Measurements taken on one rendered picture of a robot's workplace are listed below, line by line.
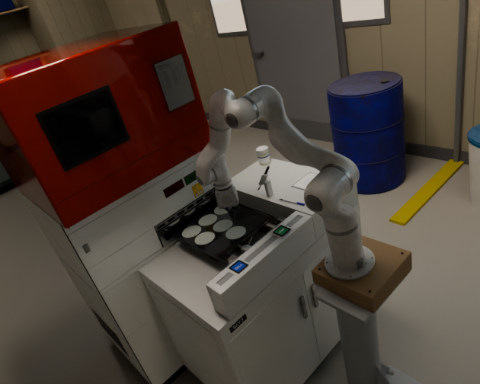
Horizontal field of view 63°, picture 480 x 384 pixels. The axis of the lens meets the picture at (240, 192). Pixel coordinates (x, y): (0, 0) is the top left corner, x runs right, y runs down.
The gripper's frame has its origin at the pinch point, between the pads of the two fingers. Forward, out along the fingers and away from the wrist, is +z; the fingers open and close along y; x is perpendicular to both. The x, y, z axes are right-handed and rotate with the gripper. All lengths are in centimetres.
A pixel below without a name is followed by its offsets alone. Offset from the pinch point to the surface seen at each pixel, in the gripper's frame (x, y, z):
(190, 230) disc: 0.0, -22.9, 6.4
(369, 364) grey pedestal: -44, 51, 60
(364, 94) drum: 145, 89, 5
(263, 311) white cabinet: -41.1, 11.5, 23.8
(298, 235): -19.6, 30.4, 3.6
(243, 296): -45.9, 6.8, 9.1
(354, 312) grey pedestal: -55, 47, 14
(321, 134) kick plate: 274, 59, 87
